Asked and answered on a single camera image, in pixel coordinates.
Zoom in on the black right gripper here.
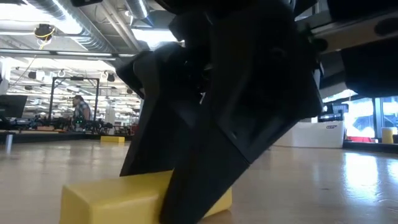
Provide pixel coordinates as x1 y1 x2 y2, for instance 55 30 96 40
157 0 398 98

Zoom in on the black robot station frame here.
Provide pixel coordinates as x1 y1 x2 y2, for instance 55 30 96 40
48 77 101 125

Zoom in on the yellow cylinder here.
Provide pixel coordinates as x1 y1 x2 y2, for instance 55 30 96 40
381 126 395 144

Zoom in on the yellow rectangular block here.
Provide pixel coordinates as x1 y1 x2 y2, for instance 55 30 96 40
99 136 126 144
58 170 233 224

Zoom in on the silver ventilation duct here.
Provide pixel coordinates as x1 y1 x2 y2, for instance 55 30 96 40
24 0 141 63

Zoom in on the black monitor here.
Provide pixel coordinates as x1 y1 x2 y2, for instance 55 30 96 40
0 95 28 119

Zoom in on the person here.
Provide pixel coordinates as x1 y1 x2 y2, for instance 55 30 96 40
71 95 93 131

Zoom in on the yellow black cord reel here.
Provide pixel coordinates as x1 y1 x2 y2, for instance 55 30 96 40
33 24 57 42

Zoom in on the white plastic bin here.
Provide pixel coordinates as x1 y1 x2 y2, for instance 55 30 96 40
272 120 345 149

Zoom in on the grey metal post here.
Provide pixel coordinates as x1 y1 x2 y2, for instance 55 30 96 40
4 133 14 154

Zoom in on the long ceiling light bar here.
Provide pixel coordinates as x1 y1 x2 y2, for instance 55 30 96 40
0 49 137 62

